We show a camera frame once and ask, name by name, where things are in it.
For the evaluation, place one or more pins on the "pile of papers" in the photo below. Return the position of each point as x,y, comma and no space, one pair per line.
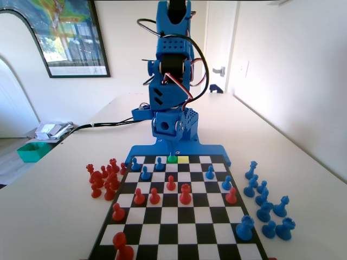
51,130

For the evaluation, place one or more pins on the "blue chess pawn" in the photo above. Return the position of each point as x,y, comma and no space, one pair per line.
262,187
145,174
135,164
159,164
210,173
269,230
226,184

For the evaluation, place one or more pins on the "white door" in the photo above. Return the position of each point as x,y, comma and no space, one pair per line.
221,40

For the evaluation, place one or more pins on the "blue SO-100 robot arm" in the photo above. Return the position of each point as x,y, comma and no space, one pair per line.
173,46

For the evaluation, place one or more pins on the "red chess queen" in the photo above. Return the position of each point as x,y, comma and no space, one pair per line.
90,168

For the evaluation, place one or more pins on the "red chess pawn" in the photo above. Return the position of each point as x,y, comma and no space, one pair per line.
95,192
154,197
123,168
118,213
103,172
231,197
170,184
109,168
139,197

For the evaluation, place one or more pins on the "blue chess rook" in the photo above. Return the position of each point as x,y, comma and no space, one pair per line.
245,228
285,230

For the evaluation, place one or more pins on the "white arched chair back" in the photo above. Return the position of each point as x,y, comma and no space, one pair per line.
16,81

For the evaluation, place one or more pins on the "blue printed base plate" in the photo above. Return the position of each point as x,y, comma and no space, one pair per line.
146,150

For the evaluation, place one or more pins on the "blue table clamp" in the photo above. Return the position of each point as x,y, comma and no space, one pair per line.
216,88

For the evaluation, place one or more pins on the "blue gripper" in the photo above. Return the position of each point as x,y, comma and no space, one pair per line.
164,126

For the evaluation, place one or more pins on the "white light switch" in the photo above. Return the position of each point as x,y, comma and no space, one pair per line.
244,69

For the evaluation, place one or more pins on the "green plastic box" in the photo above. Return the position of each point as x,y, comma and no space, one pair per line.
32,153

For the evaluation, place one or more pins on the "black white chessboard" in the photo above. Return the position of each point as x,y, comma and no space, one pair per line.
173,216

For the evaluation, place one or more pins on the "black framed wall poster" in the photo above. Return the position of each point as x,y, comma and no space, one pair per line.
76,32

